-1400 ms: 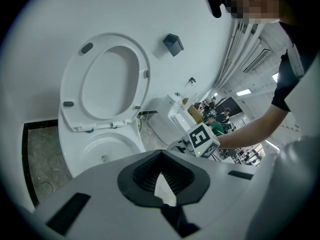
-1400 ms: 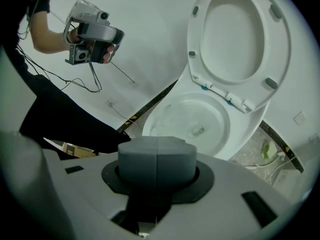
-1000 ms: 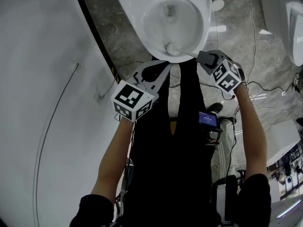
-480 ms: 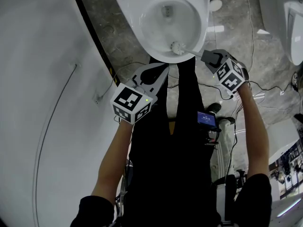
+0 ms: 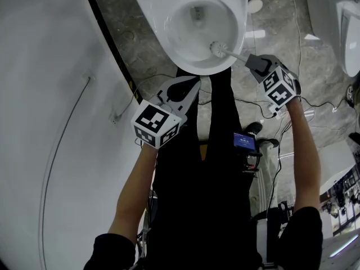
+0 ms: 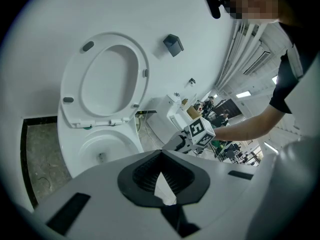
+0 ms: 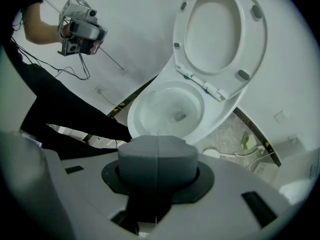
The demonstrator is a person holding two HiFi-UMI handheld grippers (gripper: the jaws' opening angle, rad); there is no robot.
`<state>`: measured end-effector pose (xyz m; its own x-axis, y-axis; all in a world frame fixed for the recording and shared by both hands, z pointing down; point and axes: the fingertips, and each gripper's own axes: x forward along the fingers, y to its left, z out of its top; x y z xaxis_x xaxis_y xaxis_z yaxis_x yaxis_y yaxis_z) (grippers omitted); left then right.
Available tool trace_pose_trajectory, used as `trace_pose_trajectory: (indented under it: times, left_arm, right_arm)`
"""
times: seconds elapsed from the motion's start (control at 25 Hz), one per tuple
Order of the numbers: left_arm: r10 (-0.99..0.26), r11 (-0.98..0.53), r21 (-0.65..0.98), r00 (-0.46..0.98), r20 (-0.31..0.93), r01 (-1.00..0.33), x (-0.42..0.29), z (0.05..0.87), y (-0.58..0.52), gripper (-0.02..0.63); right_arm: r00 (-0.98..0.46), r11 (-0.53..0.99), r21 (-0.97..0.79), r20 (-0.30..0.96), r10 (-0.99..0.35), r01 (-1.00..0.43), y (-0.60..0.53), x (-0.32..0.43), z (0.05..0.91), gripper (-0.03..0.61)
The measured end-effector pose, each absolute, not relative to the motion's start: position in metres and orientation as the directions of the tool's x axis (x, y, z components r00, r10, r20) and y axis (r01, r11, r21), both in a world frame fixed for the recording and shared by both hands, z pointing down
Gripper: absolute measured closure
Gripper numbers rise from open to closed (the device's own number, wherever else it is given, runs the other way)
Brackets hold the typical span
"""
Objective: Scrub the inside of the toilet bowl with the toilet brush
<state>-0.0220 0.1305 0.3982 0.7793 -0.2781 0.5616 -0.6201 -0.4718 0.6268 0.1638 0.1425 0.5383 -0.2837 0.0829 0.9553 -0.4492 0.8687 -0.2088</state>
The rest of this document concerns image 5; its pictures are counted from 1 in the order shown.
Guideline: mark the white toilet brush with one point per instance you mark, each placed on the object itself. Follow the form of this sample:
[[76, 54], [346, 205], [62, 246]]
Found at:
[[218, 49]]

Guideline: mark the person's right forearm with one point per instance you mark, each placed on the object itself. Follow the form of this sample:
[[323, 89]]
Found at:
[[305, 156]]

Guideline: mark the person's black shoe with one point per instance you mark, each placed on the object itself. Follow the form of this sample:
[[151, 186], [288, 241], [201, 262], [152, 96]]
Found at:
[[254, 127]]

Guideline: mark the white waist box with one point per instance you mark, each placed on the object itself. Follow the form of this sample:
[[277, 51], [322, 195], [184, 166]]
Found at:
[[265, 240]]

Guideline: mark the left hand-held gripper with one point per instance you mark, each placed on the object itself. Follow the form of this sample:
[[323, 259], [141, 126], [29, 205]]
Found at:
[[157, 122]]

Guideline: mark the person's left forearm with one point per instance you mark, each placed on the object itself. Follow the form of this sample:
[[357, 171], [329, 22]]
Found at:
[[135, 190]]

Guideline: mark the white toilet bowl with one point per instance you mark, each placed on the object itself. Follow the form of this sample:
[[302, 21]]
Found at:
[[157, 15]]

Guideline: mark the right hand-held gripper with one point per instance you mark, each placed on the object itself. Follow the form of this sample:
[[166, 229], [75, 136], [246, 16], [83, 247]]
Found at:
[[278, 89]]

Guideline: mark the display shelf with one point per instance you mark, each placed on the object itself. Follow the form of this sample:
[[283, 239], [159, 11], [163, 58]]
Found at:
[[343, 201]]

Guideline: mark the white urinal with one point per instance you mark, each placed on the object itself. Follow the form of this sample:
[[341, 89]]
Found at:
[[350, 44]]

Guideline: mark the black device with blue screen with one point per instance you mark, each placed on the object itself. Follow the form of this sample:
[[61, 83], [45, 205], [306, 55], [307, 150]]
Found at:
[[244, 141]]

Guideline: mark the person's black clothing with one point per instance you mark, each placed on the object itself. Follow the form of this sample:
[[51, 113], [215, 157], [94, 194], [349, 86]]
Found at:
[[202, 201]]

